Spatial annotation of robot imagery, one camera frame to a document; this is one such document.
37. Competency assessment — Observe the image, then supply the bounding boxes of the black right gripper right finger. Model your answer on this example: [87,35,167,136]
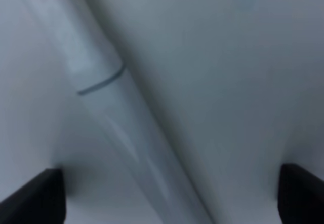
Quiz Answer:
[277,164,323,223]

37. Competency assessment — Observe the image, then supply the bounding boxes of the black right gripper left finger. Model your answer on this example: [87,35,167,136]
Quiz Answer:
[1,169,66,223]

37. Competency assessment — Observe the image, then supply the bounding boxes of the white marker pink caps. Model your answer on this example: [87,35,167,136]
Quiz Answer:
[23,0,212,223]

